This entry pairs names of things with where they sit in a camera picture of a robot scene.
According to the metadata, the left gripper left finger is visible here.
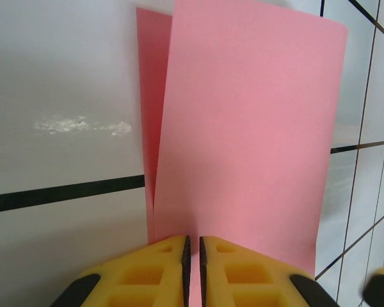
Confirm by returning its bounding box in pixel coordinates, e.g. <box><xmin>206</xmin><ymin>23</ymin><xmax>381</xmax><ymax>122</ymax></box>
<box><xmin>52</xmin><ymin>235</ymin><xmax>192</xmax><ymax>307</ymax></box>

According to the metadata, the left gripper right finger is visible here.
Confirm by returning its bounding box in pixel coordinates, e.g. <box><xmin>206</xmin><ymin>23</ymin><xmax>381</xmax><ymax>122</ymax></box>
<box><xmin>199</xmin><ymin>235</ymin><xmax>339</xmax><ymax>307</ymax></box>

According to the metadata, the pink square paper sheet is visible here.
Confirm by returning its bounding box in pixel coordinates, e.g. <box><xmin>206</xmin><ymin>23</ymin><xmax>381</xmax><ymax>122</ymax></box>
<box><xmin>136</xmin><ymin>0</ymin><xmax>349</xmax><ymax>307</ymax></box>

